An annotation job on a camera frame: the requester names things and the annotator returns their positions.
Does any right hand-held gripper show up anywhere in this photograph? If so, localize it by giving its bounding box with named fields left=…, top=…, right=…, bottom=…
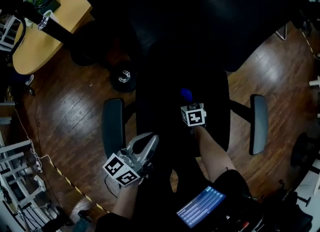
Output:
left=180, top=102, right=207, bottom=127

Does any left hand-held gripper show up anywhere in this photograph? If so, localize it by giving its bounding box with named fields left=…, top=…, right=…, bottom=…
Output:
left=102, top=132, right=160, bottom=187

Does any blue fluffy cloth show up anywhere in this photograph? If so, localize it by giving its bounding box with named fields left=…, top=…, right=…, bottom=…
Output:
left=180, top=87, right=193, bottom=103

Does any person's right forearm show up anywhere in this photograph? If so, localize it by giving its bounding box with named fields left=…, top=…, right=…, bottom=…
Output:
left=192, top=125, right=237, bottom=184

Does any person's left forearm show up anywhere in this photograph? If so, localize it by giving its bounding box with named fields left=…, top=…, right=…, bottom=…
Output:
left=111, top=177, right=145, bottom=219

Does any black chair armrest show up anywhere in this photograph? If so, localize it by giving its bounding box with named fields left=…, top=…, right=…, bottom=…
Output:
left=101, top=97, right=126, bottom=162
left=249, top=94, right=269, bottom=156

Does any person's black clothing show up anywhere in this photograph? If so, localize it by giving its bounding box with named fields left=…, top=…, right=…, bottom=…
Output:
left=94, top=135, right=253, bottom=232

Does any black chair wheel base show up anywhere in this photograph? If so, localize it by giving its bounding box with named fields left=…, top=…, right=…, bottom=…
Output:
left=109, top=62, right=138, bottom=94

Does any yellow black hazard tape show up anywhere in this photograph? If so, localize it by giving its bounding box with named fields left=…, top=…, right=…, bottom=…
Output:
left=49, top=160, right=111, bottom=214

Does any black mesh chair backrest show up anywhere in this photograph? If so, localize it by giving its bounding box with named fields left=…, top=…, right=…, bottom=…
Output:
left=77, top=0, right=298, bottom=73

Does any black round stool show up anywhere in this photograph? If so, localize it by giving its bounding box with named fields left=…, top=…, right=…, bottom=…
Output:
left=291, top=132, right=320, bottom=168

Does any white metal rack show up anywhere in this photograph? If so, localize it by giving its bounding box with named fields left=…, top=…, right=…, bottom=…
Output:
left=0, top=139, right=47, bottom=217

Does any round wooden table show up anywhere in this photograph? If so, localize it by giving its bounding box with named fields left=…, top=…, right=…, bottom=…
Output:
left=12, top=0, right=92, bottom=76

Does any black coat rack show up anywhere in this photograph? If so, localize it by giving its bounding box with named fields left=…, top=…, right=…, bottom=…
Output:
left=0, top=0, right=118, bottom=67

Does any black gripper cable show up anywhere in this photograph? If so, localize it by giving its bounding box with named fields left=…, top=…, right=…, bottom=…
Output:
left=104, top=175, right=118, bottom=199

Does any white power strip cable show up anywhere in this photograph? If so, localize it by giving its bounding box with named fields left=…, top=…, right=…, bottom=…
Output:
left=14, top=108, right=53, bottom=174

